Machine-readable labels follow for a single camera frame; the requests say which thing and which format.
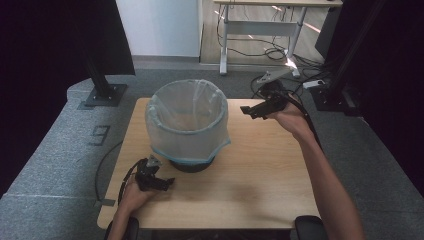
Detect person's left hand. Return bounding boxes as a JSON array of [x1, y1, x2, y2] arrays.
[[119, 175, 158, 214]]

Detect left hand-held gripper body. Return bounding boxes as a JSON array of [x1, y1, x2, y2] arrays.
[[134, 154, 164, 193]]

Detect black cables under desk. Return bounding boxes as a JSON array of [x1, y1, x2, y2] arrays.
[[215, 4, 329, 88]]

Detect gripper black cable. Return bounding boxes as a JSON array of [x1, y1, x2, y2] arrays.
[[117, 158, 148, 206], [284, 93, 324, 149]]

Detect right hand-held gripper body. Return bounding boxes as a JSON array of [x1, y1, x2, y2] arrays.
[[255, 67, 295, 117]]

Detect bin with plastic bag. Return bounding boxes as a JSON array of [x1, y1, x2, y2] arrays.
[[144, 78, 232, 165]]

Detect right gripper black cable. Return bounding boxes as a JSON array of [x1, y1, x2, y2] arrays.
[[284, 93, 324, 149]]

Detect white-legged desk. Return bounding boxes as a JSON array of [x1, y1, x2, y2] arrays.
[[213, 0, 344, 78]]

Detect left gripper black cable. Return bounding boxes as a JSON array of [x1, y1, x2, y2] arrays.
[[117, 158, 148, 206]]

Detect dark curtain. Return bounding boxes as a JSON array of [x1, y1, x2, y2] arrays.
[[0, 0, 136, 198], [328, 0, 424, 196]]

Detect white power adapter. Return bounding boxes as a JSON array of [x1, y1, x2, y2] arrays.
[[302, 79, 326, 90]]

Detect black metal stand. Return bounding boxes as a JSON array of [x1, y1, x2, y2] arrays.
[[81, 49, 129, 108], [309, 0, 388, 113]]

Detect grey tape strip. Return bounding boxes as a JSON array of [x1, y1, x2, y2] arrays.
[[94, 198, 116, 208]]

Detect person's right hand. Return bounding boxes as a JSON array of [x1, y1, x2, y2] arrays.
[[267, 99, 315, 143]]

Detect black cable on floor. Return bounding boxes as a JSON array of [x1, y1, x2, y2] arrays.
[[94, 141, 124, 202]]

